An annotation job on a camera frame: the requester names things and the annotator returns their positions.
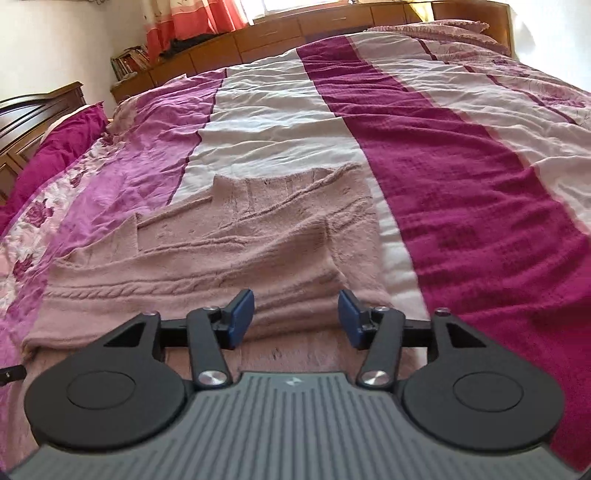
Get dark clothes on cabinet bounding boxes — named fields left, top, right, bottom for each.
left=159, top=33, right=218, bottom=60

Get pink cable-knit cardigan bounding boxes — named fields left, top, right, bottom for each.
left=0, top=163, right=394, bottom=467

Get stack of books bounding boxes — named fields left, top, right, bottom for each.
left=110, top=45, right=150, bottom=82

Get magenta pillow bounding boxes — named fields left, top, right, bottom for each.
left=1, top=102, right=108, bottom=233

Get pink magenta striped bedspread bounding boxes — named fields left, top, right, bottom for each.
left=1, top=30, right=590, bottom=479

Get cream and red curtain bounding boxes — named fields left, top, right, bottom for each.
left=141, top=0, right=247, bottom=63

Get pink knit garment far corner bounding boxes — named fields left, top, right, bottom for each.
left=369, top=19, right=511, bottom=56

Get wooden window cabinet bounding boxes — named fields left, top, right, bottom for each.
left=110, top=1, right=515, bottom=103

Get dark wooden headboard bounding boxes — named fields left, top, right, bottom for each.
left=0, top=82, right=85, bottom=205

